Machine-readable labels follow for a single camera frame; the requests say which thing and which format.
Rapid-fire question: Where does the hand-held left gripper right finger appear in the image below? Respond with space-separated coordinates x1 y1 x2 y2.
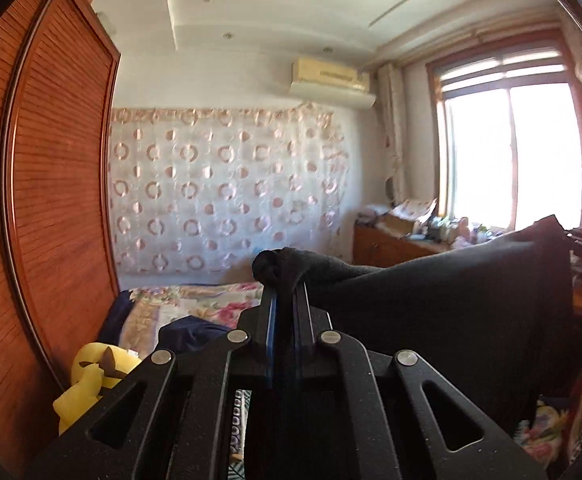
291 280 547 480

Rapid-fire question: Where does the black printed t-shirt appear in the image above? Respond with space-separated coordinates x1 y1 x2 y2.
251 215 572 436

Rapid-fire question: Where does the floral quilt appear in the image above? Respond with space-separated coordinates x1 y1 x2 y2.
118 281 267 356

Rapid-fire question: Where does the white circle-print curtain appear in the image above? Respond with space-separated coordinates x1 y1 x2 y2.
107 102 348 276

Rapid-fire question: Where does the colourful floral cloth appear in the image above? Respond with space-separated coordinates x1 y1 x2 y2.
514 395 582 466

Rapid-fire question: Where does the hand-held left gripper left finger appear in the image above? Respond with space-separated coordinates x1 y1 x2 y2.
23 280 279 480

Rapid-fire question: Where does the wooden cabinet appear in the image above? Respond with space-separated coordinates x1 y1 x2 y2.
353 222 452 268

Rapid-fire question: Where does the wooden louvred wardrobe door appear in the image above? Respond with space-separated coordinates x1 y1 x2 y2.
0 0 122 461

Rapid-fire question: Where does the navy cloth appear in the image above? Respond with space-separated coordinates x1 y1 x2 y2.
156 317 234 356

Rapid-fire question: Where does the yellow plush toy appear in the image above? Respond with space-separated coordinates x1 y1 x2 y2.
52 341 142 436

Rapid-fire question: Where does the cream wall air conditioner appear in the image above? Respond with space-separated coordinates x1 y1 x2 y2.
289 57 377 110

